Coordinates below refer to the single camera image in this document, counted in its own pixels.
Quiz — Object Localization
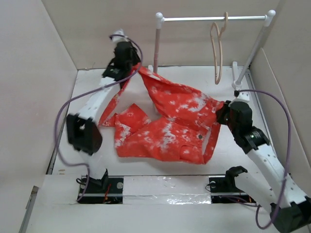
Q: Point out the orange white tie-dye trousers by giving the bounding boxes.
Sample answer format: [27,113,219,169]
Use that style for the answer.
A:
[99,66,224,165]

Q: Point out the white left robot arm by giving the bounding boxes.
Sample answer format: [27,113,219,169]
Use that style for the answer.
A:
[66,41,140,193]

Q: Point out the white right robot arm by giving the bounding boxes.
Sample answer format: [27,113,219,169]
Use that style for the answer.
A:
[216,100,311,233]

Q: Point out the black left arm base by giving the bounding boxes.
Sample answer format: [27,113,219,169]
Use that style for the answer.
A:
[76,170,124,204]

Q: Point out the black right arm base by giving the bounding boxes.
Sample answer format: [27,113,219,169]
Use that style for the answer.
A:
[205,166,257,207]

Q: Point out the beige plastic hanger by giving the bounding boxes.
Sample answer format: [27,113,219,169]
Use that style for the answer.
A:
[209,12,228,85]

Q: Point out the white clothes rack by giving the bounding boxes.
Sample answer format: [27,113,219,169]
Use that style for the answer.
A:
[149,10,276,102]

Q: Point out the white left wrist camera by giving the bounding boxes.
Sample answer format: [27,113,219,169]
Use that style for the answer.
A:
[110,29,128,44]

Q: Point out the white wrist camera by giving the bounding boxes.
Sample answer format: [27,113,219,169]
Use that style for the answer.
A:
[233,90,250,103]
[110,29,128,44]

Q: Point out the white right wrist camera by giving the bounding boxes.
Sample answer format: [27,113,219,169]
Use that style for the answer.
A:
[233,90,250,103]

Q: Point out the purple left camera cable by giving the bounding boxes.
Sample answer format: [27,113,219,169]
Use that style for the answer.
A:
[53,34,144,202]

